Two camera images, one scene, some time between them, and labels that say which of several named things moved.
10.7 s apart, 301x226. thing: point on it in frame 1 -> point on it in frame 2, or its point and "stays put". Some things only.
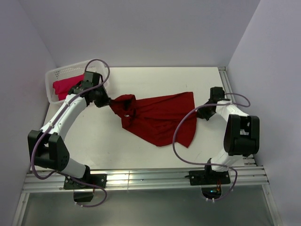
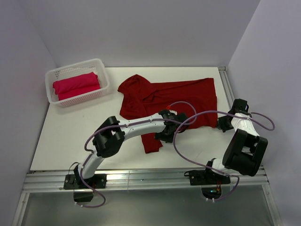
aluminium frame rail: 250,178 stays put
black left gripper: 106,100 -> 168,139
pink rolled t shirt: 63,87 stays put
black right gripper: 201,114 -> 221,125
